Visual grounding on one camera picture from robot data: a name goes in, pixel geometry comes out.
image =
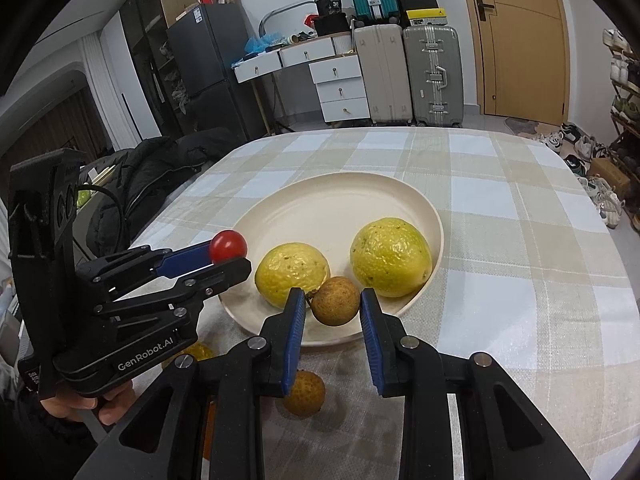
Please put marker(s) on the cream round plate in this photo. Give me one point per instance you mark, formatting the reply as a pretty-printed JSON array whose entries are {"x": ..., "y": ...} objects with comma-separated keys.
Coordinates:
[{"x": 327, "y": 212}]

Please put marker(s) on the beige suitcase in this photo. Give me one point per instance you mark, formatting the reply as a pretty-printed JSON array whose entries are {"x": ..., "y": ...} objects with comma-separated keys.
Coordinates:
[{"x": 382, "y": 58}]

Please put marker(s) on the wooden shoe rack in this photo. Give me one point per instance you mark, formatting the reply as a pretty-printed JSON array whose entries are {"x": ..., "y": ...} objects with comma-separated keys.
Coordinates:
[{"x": 624, "y": 77}]

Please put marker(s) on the yellow guava front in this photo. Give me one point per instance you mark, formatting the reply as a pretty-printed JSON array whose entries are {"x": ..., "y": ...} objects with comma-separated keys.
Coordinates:
[{"x": 290, "y": 265}]

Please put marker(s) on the white drawer desk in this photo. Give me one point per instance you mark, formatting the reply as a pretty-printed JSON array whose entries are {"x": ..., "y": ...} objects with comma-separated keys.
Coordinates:
[{"x": 333, "y": 66}]

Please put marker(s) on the left hand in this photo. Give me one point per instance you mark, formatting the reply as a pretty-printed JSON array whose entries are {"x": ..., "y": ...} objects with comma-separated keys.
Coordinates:
[{"x": 67, "y": 404}]

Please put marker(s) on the red cherry tomato top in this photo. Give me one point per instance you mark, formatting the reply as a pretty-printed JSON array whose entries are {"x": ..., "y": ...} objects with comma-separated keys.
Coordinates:
[{"x": 225, "y": 245}]

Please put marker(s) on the orange tangerine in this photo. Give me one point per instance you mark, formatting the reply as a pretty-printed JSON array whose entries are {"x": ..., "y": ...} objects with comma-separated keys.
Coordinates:
[{"x": 209, "y": 431}]

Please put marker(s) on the brown longan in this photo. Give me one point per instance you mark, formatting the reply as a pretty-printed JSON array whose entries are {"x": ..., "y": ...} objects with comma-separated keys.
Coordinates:
[
  {"x": 306, "y": 396},
  {"x": 336, "y": 302}
]

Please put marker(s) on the yellow guava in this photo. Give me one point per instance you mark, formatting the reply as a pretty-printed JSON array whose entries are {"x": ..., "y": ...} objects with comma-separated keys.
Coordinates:
[
  {"x": 391, "y": 256},
  {"x": 198, "y": 351},
  {"x": 290, "y": 265}
]

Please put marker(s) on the grey suitcase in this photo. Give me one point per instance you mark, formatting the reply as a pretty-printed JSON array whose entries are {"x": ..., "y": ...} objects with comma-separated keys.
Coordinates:
[{"x": 435, "y": 75}]

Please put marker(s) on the cardboard box on floor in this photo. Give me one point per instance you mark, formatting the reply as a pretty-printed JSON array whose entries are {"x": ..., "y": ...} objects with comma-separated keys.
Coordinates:
[{"x": 606, "y": 169}]

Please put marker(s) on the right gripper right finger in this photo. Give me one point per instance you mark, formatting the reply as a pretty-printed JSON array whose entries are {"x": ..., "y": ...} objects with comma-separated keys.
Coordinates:
[{"x": 503, "y": 434}]

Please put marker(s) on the wooden door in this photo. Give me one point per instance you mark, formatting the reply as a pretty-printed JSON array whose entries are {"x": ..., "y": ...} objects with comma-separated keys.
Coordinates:
[{"x": 522, "y": 59}]

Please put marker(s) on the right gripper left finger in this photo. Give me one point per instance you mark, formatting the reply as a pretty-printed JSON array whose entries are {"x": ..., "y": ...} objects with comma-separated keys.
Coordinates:
[{"x": 162, "y": 435}]

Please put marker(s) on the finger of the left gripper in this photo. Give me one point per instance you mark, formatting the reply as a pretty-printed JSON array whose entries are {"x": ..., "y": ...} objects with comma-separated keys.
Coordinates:
[
  {"x": 193, "y": 289},
  {"x": 175, "y": 263}
]

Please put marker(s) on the dark grey refrigerator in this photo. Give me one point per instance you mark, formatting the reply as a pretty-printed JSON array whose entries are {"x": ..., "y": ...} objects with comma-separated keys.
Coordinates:
[{"x": 205, "y": 42}]

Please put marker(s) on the black jacket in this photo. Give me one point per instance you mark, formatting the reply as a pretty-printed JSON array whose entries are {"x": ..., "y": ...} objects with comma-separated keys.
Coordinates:
[{"x": 144, "y": 179}]

